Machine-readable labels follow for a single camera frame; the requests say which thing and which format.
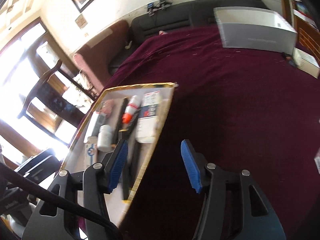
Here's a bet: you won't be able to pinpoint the cream cardboard box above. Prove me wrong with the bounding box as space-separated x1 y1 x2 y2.
292 48 319 79

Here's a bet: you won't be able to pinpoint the small black clip device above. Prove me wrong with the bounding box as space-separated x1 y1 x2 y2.
281 52 297 68

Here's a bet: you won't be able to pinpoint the white bottle orange cap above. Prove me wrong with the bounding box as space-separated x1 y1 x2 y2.
122 95 142 124

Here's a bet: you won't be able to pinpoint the large grey cardboard box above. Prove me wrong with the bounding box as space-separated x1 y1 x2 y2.
214 7 297 55

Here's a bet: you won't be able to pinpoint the pink fluffy object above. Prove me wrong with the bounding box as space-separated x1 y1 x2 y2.
101 99 114 118

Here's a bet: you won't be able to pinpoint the black marker orange cap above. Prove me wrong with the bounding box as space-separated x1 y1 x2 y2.
121 140 141 200

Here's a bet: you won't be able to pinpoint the clamp devices on sofa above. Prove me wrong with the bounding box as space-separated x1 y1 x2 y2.
146 0 172 16

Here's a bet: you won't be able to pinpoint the grey red medicine box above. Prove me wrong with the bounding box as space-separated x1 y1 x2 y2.
84 111 106 143

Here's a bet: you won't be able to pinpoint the square white medicine box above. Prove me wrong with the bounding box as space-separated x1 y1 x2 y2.
314 148 320 174

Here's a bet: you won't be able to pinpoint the small wall plaque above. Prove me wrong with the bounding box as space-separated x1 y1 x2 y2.
75 14 87 29

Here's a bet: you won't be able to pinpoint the white green medicine box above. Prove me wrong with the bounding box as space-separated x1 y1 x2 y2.
136 90 162 144

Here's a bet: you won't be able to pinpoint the maroon velvet table cloth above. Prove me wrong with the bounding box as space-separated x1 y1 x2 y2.
107 27 319 239

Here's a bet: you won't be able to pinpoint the maroon armchair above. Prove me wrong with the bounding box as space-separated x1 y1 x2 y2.
73 20 129 93

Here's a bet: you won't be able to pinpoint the white pill bottle small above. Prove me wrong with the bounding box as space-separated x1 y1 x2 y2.
97 125 112 152

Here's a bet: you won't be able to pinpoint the black braided cable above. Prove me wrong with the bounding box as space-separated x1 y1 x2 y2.
0 162 123 240

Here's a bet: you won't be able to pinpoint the black marker pink cap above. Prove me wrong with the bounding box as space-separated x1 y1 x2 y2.
118 104 141 140

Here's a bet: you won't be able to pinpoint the gold rimmed cardboard tray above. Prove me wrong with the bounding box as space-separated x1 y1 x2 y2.
61 82 178 226

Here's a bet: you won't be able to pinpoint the dark wooden chair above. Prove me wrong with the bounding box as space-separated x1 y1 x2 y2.
17 59 98 131

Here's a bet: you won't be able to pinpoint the black leather sofa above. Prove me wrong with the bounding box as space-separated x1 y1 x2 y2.
108 0 268 76

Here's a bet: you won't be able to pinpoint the brick pattern wooden counter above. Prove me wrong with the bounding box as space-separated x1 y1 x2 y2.
281 0 319 63

